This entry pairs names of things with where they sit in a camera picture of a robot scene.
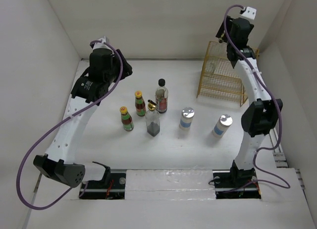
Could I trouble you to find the white shaker blue label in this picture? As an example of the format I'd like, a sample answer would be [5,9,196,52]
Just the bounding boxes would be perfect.
[212,114,233,138]

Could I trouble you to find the black cap soy sauce bottle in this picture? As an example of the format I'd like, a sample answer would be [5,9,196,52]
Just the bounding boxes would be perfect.
[155,78,168,114]

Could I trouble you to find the dark sauce cruet gold spout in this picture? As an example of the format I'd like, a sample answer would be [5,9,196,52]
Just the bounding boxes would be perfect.
[145,100,160,137]

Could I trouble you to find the white shaker silver lid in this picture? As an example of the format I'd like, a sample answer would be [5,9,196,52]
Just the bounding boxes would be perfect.
[179,107,195,131]

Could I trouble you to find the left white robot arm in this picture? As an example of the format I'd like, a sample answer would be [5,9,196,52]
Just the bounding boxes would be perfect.
[33,37,132,188]

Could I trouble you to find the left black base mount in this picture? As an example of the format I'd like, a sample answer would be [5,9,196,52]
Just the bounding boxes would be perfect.
[79,170,126,200]

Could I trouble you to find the clear glass cruet gold spout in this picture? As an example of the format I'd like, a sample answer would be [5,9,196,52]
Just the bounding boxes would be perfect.
[206,38,226,76]

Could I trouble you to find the yellow wire rack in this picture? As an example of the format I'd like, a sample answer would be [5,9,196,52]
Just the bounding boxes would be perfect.
[197,50,248,106]

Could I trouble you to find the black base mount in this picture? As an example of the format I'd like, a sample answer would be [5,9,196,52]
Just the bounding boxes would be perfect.
[79,170,126,200]
[209,170,261,199]

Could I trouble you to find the purple cable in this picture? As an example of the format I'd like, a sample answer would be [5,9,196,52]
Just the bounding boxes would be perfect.
[15,40,124,210]
[223,5,291,193]

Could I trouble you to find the green label sauce bottle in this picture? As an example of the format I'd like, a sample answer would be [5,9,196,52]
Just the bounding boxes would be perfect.
[120,106,134,131]

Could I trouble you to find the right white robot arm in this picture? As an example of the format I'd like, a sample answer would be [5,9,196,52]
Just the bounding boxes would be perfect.
[216,4,283,187]

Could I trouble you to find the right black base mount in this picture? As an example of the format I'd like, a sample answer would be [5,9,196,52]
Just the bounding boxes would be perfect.
[209,170,261,199]

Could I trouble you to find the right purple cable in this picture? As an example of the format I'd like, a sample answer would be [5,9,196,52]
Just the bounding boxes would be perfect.
[223,5,291,193]

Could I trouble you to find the red sauce bottle yellow cap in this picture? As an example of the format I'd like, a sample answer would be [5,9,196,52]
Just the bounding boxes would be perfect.
[135,91,146,116]

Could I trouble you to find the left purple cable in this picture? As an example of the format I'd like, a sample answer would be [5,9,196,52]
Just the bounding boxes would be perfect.
[15,40,124,210]

